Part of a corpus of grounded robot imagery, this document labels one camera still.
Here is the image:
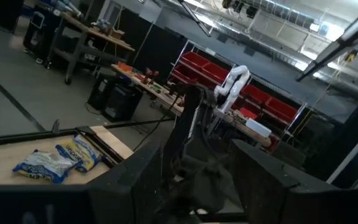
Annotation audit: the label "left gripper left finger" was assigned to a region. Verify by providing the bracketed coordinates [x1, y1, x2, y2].
[0, 136, 164, 224]

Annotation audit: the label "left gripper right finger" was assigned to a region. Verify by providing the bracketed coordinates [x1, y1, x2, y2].
[228, 138, 358, 224]

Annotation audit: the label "blue Maruchan noodle pack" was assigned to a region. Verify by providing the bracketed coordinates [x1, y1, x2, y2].
[55, 134, 103, 174]
[12, 149, 79, 184]

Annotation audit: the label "white box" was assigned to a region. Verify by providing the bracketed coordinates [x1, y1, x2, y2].
[245, 118, 273, 139]

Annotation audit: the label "black equipment case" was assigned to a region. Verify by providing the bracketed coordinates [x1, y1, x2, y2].
[101, 83, 144, 123]
[87, 76, 117, 111]

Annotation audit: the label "long wooden workbench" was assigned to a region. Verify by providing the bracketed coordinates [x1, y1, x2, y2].
[110, 62, 273, 149]

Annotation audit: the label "orange tool case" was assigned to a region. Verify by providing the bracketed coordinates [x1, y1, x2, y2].
[116, 62, 134, 73]

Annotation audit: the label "red power tool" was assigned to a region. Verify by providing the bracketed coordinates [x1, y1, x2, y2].
[143, 67, 160, 85]

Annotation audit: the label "red bin shelf rack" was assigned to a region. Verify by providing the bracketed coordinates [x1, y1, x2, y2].
[166, 40, 307, 147]

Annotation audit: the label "wooden table grey legs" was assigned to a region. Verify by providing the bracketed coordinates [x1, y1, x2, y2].
[47, 12, 135, 85]

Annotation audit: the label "black wheeled cart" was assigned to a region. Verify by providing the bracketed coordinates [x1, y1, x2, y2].
[22, 4, 63, 65]

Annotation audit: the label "black slanted overhead bar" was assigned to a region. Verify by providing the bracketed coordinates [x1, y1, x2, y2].
[177, 0, 213, 37]

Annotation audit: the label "black metal table frame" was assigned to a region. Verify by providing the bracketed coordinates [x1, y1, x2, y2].
[0, 118, 175, 169]

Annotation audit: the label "black overhead frame beam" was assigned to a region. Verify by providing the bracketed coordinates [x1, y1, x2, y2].
[295, 0, 358, 82]

